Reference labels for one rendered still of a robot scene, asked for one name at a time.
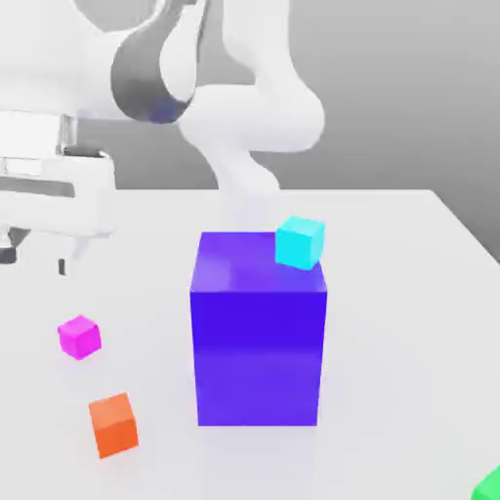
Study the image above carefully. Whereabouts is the small green cube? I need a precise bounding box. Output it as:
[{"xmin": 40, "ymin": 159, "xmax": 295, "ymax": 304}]
[{"xmin": 470, "ymin": 464, "xmax": 500, "ymax": 500}]

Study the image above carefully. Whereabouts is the small orange cube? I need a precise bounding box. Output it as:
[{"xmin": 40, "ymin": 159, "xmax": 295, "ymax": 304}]
[{"xmin": 88, "ymin": 392, "xmax": 141, "ymax": 460}]

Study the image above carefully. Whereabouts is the large purple box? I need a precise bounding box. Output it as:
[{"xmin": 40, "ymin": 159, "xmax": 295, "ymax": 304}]
[{"xmin": 189, "ymin": 230, "xmax": 328, "ymax": 428}]

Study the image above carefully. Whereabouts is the small cyan cube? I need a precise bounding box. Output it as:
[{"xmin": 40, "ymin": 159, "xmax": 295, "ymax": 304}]
[{"xmin": 274, "ymin": 215, "xmax": 326, "ymax": 271}]

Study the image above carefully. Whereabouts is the small magenta cube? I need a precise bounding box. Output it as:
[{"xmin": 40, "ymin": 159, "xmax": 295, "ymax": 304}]
[{"xmin": 57, "ymin": 314, "xmax": 103, "ymax": 361}]

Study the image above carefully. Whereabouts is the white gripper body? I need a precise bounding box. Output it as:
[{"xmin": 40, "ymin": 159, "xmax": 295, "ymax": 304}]
[{"xmin": 0, "ymin": 146, "xmax": 117, "ymax": 240}]

